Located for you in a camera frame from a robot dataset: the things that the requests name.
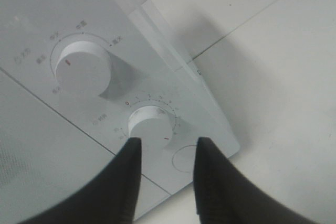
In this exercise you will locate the white microwave oven body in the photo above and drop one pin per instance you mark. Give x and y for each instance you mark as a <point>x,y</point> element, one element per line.
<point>149,67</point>

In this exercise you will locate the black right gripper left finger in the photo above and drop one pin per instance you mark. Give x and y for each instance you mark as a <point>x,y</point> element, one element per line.
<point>111,197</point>

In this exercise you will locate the upper white power knob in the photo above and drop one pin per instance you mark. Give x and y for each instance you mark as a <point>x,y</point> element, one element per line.
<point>84,68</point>

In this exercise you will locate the lower white timer knob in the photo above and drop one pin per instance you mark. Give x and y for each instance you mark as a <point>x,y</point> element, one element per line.
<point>153,125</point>

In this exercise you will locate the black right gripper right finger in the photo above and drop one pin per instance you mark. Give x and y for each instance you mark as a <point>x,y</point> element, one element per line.
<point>224,195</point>

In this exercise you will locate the round door release button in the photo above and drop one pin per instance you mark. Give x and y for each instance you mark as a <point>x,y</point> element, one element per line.
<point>183,159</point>

